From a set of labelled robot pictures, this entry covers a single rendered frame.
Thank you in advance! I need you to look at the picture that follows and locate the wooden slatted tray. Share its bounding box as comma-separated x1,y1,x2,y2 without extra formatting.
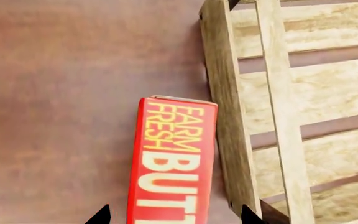
199,0,358,224

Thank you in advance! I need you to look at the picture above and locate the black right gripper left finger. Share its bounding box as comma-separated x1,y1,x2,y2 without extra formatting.
84,203,111,224

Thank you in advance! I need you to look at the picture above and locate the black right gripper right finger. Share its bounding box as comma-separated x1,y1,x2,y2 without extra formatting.
241,203,264,224

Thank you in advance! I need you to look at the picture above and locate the red butter box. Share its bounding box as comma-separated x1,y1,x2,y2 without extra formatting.
126,95,219,224

